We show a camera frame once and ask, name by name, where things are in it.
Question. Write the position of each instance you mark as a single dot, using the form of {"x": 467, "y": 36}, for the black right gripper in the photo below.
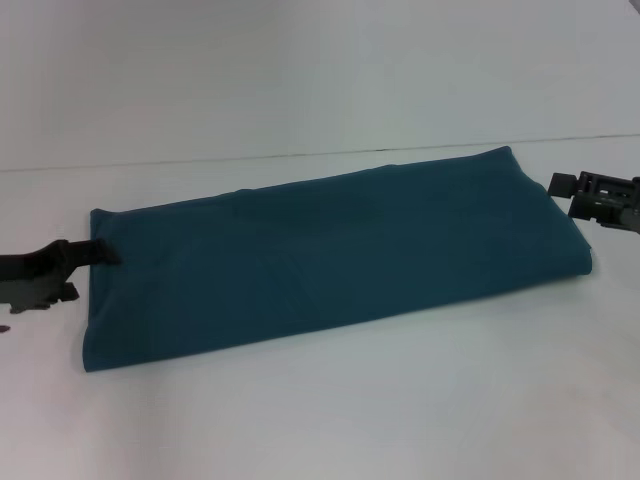
{"x": 612, "y": 202}

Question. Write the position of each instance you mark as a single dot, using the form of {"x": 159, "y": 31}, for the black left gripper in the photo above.
{"x": 30, "y": 275}

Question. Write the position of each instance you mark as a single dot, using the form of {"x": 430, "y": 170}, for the teal T-shirt with FREE! print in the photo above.
{"x": 325, "y": 250}

